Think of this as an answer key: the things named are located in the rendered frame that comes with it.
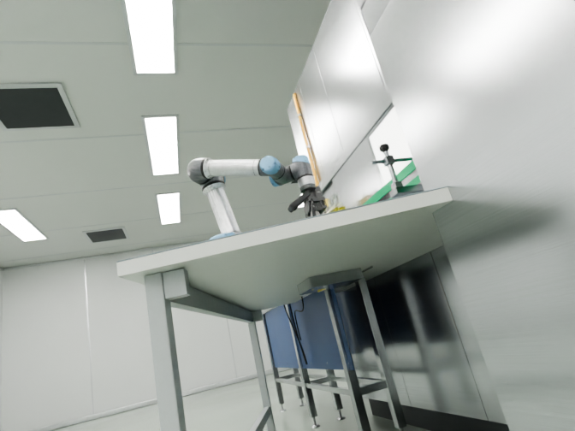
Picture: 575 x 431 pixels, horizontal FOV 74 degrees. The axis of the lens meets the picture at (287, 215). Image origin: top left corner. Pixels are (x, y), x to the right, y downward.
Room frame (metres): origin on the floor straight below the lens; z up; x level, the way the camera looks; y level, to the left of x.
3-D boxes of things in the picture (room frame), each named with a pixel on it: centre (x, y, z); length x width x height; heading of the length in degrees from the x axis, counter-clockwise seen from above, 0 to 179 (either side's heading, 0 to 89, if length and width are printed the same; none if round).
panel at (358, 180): (1.66, -0.45, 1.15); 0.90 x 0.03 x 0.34; 18
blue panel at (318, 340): (2.57, 0.04, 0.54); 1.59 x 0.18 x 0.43; 18
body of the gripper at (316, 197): (1.60, -0.12, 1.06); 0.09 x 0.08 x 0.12; 108
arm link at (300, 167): (1.60, -0.11, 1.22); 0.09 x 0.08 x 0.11; 74
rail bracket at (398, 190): (1.10, -0.36, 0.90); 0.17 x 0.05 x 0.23; 108
